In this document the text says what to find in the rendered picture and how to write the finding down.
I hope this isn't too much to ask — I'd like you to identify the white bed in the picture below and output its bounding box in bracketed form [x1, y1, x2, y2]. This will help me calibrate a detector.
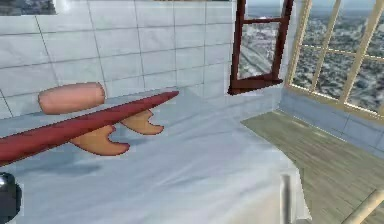
[0, 87, 313, 224]

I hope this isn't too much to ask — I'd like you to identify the dark red framed window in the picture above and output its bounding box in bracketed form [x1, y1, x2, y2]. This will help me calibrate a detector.
[227, 0, 295, 96]

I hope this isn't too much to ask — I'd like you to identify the red surfboard with orange fins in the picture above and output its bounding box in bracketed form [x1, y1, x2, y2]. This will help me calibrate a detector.
[0, 90, 180, 167]

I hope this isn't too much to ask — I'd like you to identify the pink bolster pillow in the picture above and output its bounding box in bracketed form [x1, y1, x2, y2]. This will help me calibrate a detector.
[37, 81, 107, 116]

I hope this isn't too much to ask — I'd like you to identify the pale yellow framed window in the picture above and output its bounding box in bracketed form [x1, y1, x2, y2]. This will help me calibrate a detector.
[284, 0, 384, 122]

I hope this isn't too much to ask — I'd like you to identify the grey framed picture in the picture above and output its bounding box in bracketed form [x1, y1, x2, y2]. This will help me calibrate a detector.
[0, 0, 57, 17]

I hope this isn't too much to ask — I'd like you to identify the pale wooden pole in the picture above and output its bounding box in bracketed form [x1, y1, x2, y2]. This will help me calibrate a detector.
[342, 188, 384, 224]

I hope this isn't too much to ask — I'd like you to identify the black round object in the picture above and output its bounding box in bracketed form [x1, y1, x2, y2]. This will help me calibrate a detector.
[0, 171, 23, 224]

